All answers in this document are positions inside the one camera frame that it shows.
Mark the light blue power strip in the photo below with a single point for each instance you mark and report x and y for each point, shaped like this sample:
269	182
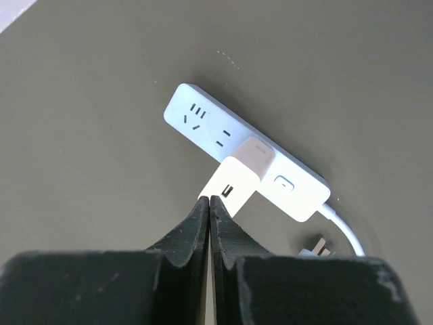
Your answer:
288	183

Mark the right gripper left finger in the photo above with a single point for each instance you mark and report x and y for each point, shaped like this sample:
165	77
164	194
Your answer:
163	284

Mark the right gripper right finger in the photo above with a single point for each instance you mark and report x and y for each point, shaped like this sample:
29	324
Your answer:
254	286

